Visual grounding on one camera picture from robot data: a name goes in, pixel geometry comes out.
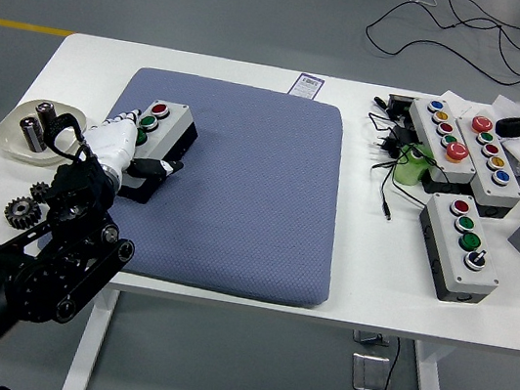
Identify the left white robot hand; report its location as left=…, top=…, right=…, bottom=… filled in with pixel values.
left=74, top=100, right=194, bottom=196

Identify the grey four-button control box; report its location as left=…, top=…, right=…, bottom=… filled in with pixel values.
left=94, top=91, right=204, bottom=212
left=406, top=189, right=512, bottom=310

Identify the grey five-button box, yellow-ringed mushroom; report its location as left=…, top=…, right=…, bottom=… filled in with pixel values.
left=396, top=95, right=488, bottom=198

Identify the grey five-button box, red mushroom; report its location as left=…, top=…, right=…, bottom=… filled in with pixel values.
left=441, top=109, right=520, bottom=224

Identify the metal cylinder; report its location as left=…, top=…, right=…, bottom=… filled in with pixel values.
left=15, top=114, right=52, bottom=155
left=31, top=100, right=62, bottom=138

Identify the small dark metal gear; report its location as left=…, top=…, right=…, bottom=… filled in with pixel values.
left=27, top=179, right=53, bottom=207

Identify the white shallow dish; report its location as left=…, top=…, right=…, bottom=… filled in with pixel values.
left=0, top=93, right=91, bottom=172

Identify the large dark metal gear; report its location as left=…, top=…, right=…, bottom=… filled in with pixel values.
left=1, top=194, right=46, bottom=235

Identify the blue-grey padded mat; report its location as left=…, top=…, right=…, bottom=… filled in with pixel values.
left=78, top=61, right=361, bottom=314

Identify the purple printed label card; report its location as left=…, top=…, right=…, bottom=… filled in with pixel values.
left=288, top=70, right=326, bottom=101

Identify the black plug adapter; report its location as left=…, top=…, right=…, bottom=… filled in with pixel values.
left=368, top=120, right=423, bottom=161

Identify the black charger block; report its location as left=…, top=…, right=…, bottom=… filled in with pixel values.
left=369, top=91, right=417, bottom=124

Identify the light green plastic bottle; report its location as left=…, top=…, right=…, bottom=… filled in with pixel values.
left=393, top=141, right=437, bottom=191

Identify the metal floor socket plate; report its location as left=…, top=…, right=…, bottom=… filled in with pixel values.
left=347, top=351, right=398, bottom=390

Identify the black cord with barrel plug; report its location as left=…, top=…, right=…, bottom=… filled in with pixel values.
left=363, top=141, right=439, bottom=228

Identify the black foam ring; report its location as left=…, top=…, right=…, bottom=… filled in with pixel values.
left=493, top=113, right=520, bottom=141

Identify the long black floor cable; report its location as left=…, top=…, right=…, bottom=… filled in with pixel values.
left=357, top=0, right=520, bottom=102

